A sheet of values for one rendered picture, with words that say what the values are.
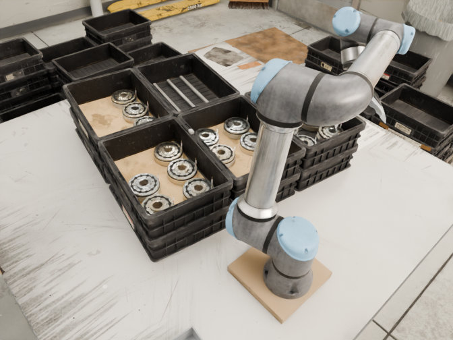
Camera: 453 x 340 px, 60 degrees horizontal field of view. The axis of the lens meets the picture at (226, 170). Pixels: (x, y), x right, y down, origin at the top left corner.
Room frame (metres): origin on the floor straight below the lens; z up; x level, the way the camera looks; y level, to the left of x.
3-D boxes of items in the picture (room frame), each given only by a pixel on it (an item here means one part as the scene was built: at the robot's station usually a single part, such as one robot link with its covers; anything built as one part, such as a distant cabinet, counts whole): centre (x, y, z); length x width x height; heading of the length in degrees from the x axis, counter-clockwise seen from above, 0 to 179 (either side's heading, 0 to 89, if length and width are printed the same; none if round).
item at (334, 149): (1.27, -0.28, 0.87); 0.40 x 0.30 x 0.11; 35
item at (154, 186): (0.88, 0.27, 0.86); 0.10 x 0.10 x 0.01
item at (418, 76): (2.42, -1.06, 0.37); 0.42 x 0.34 x 0.46; 45
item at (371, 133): (1.49, -0.54, 0.70); 0.33 x 0.23 x 0.01; 45
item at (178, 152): (1.05, 0.21, 0.86); 0.10 x 0.10 x 0.01
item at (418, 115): (1.85, -1.06, 0.37); 0.40 x 0.30 x 0.45; 45
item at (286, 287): (0.65, -0.21, 0.78); 0.15 x 0.15 x 0.10
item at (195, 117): (1.10, -0.04, 0.87); 0.40 x 0.30 x 0.11; 35
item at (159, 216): (0.92, 0.21, 0.92); 0.40 x 0.30 x 0.02; 35
